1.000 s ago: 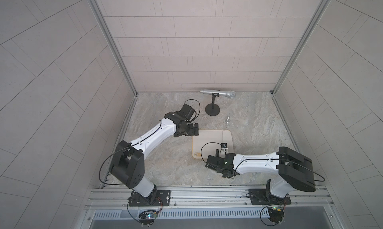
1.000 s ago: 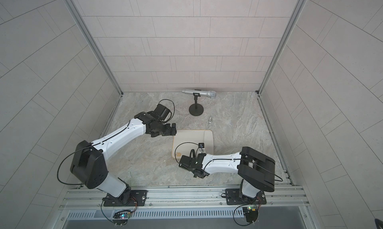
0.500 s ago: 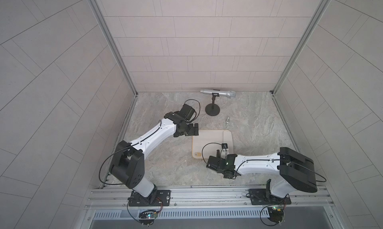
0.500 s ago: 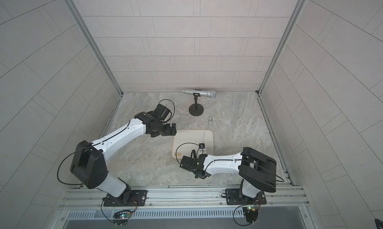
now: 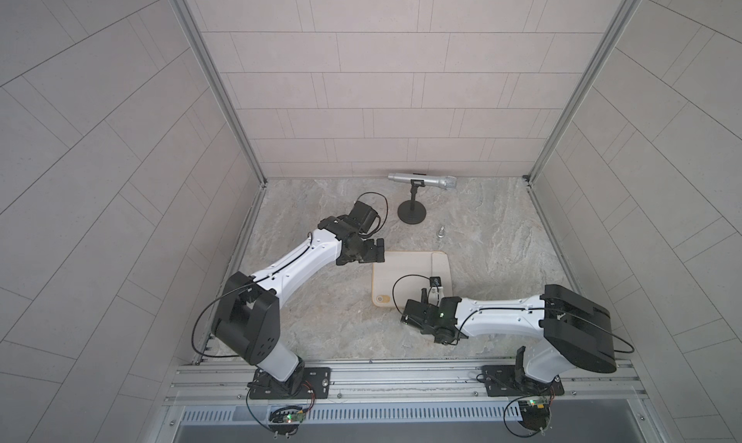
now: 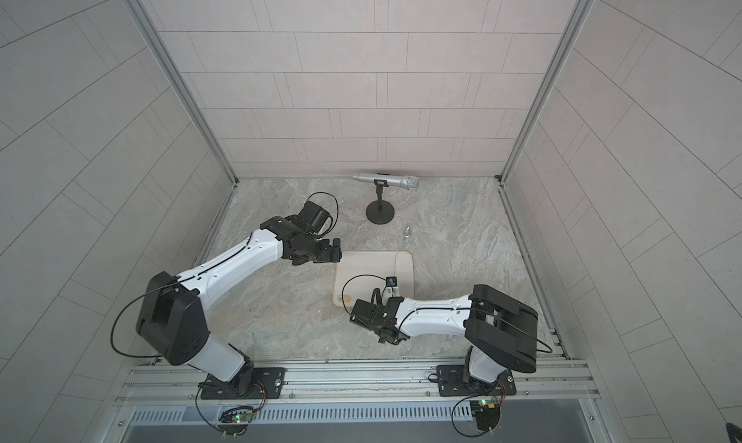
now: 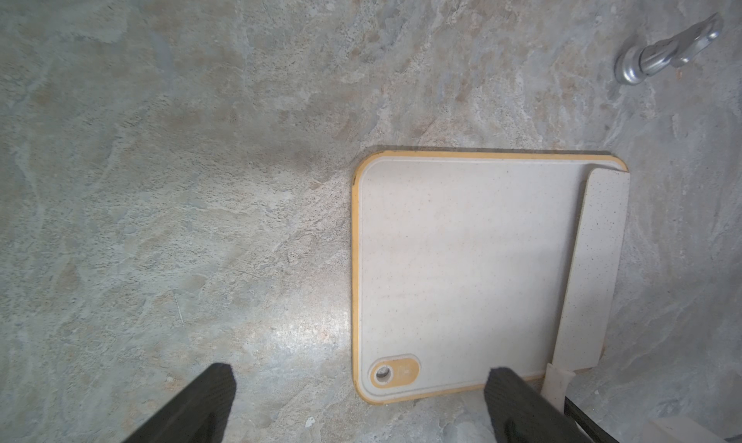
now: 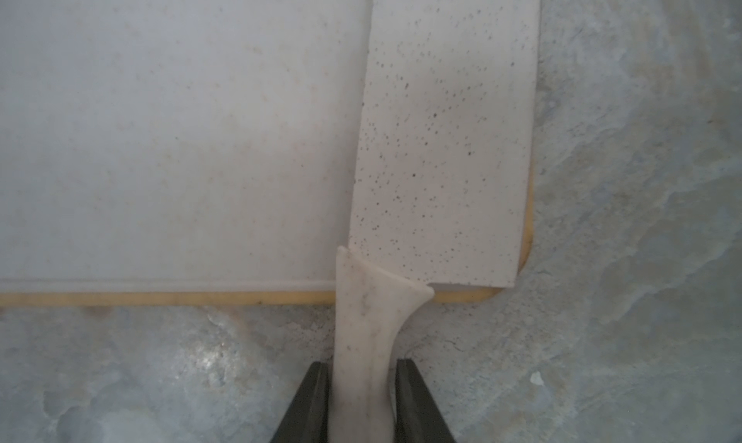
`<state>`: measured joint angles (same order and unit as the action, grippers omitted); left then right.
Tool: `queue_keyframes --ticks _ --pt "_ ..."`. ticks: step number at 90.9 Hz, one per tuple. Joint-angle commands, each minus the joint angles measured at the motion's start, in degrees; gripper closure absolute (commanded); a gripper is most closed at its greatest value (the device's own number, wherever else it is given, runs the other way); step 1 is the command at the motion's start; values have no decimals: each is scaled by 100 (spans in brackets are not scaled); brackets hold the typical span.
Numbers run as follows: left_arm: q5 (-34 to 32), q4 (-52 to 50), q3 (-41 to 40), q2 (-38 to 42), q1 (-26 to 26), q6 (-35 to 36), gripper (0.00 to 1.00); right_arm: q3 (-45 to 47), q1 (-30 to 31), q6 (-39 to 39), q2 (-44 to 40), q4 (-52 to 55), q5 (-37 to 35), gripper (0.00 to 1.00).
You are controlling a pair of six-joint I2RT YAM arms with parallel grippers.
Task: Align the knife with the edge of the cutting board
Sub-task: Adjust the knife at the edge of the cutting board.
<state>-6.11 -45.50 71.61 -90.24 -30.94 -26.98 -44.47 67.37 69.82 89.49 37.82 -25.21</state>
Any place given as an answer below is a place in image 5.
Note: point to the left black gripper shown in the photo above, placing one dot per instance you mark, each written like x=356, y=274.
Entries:
x=368, y=252

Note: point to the white cutting board tan rim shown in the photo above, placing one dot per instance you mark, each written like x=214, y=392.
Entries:
x=401, y=277

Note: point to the white speckled cleaver knife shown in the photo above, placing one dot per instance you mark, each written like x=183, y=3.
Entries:
x=440, y=267

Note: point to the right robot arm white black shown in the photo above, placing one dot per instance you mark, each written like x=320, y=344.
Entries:
x=573, y=333

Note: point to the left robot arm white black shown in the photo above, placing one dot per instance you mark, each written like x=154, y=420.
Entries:
x=247, y=317

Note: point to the left green circuit board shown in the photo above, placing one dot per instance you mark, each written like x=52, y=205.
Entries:
x=286, y=420

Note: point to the black microphone stand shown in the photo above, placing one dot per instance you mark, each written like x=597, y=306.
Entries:
x=412, y=212

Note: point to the silver microphone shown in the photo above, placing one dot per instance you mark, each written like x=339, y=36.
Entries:
x=445, y=182

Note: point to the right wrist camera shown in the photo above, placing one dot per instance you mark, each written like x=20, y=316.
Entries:
x=435, y=282

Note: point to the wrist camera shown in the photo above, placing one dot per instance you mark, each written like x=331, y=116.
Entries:
x=435, y=282
x=362, y=217

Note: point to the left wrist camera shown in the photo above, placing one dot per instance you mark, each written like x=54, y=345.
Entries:
x=362, y=217

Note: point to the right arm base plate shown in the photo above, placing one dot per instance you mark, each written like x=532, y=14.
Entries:
x=507, y=381

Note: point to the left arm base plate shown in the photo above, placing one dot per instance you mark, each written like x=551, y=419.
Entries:
x=304, y=384

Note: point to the aluminium rail frame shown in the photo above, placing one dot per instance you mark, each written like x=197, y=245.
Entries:
x=356, y=381

